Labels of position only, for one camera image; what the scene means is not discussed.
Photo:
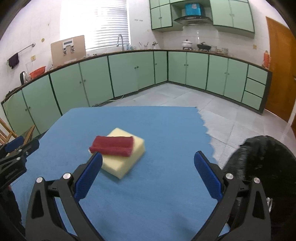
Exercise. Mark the brown wooden door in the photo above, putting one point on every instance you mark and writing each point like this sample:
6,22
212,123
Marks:
281,97

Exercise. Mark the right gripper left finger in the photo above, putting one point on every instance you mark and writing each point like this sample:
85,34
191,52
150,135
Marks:
54,212

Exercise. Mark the black trash bag bin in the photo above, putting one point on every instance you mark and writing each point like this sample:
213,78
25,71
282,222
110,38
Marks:
274,164

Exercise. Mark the range hood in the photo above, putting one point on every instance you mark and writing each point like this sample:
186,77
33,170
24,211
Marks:
194,20

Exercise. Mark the steel electric kettle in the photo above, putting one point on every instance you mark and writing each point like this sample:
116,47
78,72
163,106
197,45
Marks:
24,78

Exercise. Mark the white pot on stove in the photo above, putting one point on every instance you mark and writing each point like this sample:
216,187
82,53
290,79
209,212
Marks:
187,45

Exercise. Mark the maroon scouring pad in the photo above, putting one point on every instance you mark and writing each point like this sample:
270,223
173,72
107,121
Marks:
113,146

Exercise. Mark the yellow sponge block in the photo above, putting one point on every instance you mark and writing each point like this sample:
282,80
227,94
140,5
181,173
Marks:
118,166

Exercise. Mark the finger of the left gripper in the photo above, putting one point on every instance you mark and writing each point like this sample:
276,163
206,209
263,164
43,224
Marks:
14,144
22,151

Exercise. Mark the green kitchen cabinets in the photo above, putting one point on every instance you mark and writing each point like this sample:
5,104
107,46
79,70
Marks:
224,15
99,79

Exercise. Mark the wall towel rail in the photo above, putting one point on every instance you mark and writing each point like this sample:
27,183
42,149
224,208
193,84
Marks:
29,46

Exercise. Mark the kitchen faucet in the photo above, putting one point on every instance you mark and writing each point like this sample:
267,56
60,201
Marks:
120,42

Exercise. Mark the blue table mat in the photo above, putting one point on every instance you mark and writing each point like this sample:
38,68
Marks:
162,197

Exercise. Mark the cardboard box on counter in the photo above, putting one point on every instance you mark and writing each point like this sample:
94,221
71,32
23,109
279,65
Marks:
68,50

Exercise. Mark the blue box above hood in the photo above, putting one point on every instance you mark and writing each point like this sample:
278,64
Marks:
194,9

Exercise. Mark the black wok on stove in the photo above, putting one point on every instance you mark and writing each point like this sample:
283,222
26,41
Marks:
204,47

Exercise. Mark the white window blinds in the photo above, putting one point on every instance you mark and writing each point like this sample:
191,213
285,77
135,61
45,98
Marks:
100,22

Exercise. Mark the orange thermos flask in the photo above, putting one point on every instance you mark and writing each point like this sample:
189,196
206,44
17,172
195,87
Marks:
266,60

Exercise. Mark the dark cloth on rail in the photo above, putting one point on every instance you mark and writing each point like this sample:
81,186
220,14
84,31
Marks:
13,61

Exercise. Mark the green upper kitchen cabinets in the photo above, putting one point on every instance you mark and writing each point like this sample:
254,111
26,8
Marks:
224,15

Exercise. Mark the wooden chair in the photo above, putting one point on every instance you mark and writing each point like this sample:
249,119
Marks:
6,137

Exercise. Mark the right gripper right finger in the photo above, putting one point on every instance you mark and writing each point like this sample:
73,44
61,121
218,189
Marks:
241,212

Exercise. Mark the green lower kitchen cabinets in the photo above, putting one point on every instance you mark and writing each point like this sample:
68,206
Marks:
99,79

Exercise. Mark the red plastic basin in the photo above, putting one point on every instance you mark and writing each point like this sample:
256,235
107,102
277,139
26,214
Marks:
38,72

